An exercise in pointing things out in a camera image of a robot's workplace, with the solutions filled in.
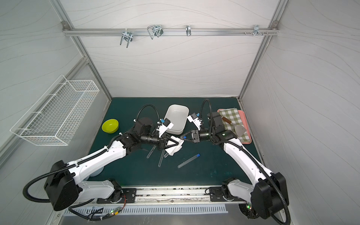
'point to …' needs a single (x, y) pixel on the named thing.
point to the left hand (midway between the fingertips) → (177, 143)
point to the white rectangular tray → (177, 115)
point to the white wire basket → (54, 118)
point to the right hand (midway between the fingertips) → (181, 138)
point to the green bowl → (110, 126)
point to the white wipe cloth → (172, 150)
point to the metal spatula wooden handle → (239, 129)
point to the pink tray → (244, 121)
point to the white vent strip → (92, 210)
